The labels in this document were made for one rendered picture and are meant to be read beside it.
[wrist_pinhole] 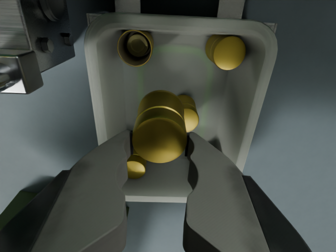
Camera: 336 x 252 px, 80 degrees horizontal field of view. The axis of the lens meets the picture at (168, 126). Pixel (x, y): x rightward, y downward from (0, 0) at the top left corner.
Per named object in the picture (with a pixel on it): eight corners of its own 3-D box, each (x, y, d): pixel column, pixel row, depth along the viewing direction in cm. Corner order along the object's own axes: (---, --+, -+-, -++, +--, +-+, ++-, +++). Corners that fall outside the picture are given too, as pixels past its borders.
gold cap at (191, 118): (193, 118, 29) (197, 134, 25) (169, 117, 29) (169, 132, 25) (196, 95, 27) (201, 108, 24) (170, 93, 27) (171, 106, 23)
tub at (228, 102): (250, 18, 24) (289, 21, 17) (219, 163, 35) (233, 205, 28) (105, 11, 24) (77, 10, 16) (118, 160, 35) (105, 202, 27)
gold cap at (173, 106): (181, 131, 17) (186, 166, 13) (139, 129, 17) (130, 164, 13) (185, 90, 15) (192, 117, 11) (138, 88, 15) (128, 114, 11)
